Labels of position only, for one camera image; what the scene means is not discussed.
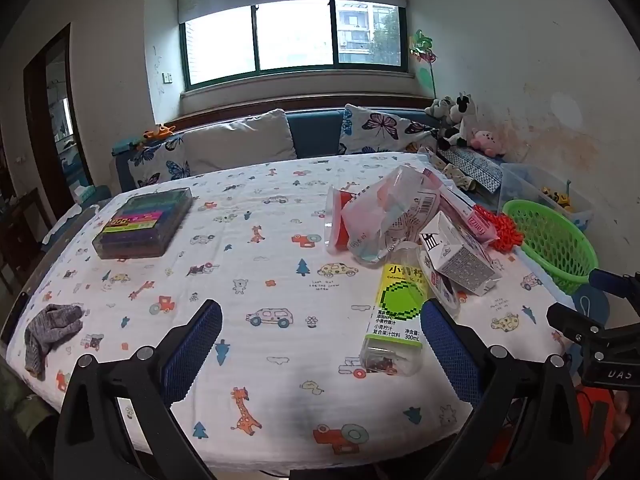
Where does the clear plastic storage bin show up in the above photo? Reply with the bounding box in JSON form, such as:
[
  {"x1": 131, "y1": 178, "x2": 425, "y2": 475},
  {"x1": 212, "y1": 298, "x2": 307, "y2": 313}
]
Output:
[{"x1": 497, "y1": 162, "x2": 596, "y2": 233}]

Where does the colourful pinwheel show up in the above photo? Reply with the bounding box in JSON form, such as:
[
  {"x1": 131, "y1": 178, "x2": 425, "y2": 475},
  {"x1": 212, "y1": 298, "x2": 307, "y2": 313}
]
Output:
[{"x1": 407, "y1": 30, "x2": 438, "y2": 98}]

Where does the orange toy animal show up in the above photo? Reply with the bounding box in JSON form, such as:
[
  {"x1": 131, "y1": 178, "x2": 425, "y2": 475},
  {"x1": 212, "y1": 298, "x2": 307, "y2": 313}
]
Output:
[{"x1": 142, "y1": 124, "x2": 177, "y2": 142}]

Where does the clear printed plastic bag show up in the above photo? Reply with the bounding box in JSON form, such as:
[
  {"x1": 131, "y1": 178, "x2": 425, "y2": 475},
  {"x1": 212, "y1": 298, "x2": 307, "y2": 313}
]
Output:
[{"x1": 342, "y1": 165, "x2": 451, "y2": 267}]

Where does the cartoon printed blanket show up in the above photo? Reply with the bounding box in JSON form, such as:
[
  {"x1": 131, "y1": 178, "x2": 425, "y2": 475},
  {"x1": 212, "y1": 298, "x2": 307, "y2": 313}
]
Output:
[{"x1": 5, "y1": 152, "x2": 576, "y2": 468}]

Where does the grey plush toy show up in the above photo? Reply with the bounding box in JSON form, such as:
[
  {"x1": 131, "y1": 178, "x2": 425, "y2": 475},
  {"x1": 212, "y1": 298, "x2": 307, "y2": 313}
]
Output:
[{"x1": 425, "y1": 97, "x2": 457, "y2": 126}]

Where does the beige pillow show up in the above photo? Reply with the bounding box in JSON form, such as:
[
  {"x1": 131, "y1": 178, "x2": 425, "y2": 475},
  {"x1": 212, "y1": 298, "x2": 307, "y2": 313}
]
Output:
[{"x1": 181, "y1": 109, "x2": 297, "y2": 176}]

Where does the grey knitted glove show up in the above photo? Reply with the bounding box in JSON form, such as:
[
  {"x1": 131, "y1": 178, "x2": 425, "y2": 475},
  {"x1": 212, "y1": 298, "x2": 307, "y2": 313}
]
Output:
[{"x1": 23, "y1": 302, "x2": 86, "y2": 381}]

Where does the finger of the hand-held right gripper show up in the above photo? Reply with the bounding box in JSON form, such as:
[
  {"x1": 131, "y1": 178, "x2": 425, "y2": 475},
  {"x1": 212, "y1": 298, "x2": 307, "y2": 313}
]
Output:
[
  {"x1": 587, "y1": 269, "x2": 640, "y2": 307},
  {"x1": 546, "y1": 302, "x2": 610, "y2": 345}
]

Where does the butterfly print pillow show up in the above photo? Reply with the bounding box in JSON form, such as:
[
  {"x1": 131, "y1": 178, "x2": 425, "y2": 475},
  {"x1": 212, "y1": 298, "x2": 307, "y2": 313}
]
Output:
[
  {"x1": 127, "y1": 136, "x2": 193, "y2": 191},
  {"x1": 337, "y1": 104, "x2": 441, "y2": 156}
]

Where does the pink wrapper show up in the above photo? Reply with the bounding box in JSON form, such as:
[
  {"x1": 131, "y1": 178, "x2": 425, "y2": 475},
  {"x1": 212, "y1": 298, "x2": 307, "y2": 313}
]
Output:
[{"x1": 440, "y1": 187, "x2": 501, "y2": 247}]

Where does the white milk carton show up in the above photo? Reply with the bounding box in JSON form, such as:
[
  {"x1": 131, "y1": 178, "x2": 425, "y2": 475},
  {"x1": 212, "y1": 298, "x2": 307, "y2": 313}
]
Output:
[{"x1": 417, "y1": 210, "x2": 503, "y2": 297}]

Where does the dark wooden chair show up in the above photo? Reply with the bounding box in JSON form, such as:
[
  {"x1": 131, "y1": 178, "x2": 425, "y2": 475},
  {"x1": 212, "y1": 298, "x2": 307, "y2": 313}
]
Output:
[{"x1": 0, "y1": 187, "x2": 53, "y2": 286}]

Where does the small white container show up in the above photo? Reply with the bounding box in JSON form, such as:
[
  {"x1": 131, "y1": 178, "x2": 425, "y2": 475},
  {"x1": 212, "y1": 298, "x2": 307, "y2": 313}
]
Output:
[{"x1": 431, "y1": 271, "x2": 468, "y2": 317}]

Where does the dark wooden doorway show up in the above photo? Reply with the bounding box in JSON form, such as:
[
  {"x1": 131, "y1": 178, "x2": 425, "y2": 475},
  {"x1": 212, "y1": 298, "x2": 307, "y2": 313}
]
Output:
[{"x1": 24, "y1": 22, "x2": 96, "y2": 203}]

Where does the green label juice bottle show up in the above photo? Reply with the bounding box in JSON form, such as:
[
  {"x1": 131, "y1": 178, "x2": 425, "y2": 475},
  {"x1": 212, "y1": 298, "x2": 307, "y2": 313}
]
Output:
[{"x1": 360, "y1": 242, "x2": 435, "y2": 377}]

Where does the green plastic basket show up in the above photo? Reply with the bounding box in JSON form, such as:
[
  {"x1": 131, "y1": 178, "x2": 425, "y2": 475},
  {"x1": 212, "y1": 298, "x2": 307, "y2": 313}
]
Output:
[{"x1": 501, "y1": 199, "x2": 600, "y2": 295}]

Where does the black and white cow plush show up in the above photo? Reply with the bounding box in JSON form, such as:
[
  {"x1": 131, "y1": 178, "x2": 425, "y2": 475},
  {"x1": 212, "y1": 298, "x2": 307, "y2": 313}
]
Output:
[{"x1": 439, "y1": 92, "x2": 477, "y2": 151}]

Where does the pink plush toy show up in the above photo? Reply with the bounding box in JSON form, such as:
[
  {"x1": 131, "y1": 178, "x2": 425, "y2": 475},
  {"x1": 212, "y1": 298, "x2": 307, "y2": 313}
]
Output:
[{"x1": 467, "y1": 130, "x2": 508, "y2": 157}]

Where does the blue sofa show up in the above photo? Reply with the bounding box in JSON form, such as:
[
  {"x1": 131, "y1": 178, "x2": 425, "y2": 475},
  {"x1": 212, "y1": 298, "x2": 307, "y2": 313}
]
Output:
[{"x1": 112, "y1": 109, "x2": 441, "y2": 193}]

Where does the printed wrapping paper roll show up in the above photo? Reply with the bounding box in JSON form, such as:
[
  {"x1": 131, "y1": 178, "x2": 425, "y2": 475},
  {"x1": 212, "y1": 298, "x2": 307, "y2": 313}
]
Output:
[{"x1": 430, "y1": 152, "x2": 483, "y2": 192}]

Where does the yellow toy car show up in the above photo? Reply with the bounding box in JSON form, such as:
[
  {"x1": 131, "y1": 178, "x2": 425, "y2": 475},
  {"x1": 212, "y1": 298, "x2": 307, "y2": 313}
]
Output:
[{"x1": 541, "y1": 186, "x2": 575, "y2": 207}]

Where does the orange plastic object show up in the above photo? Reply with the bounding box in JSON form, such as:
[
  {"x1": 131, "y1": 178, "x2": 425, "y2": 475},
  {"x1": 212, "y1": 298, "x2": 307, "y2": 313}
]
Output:
[{"x1": 487, "y1": 389, "x2": 632, "y2": 466}]

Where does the green framed window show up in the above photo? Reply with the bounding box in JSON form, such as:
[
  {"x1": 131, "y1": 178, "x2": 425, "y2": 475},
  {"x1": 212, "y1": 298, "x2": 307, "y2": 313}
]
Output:
[{"x1": 179, "y1": 0, "x2": 417, "y2": 92}]

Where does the folded patterned cloth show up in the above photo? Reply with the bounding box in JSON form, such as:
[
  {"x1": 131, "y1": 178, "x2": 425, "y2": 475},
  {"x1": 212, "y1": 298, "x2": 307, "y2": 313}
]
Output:
[{"x1": 436, "y1": 147, "x2": 503, "y2": 193}]

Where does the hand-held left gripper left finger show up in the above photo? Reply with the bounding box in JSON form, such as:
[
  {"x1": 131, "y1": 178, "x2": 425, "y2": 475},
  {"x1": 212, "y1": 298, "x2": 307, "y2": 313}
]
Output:
[{"x1": 52, "y1": 299, "x2": 223, "y2": 480}]

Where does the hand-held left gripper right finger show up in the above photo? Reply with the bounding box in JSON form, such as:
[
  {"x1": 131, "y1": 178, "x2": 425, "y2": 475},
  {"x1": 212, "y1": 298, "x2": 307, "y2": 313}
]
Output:
[{"x1": 421, "y1": 299, "x2": 608, "y2": 480}]

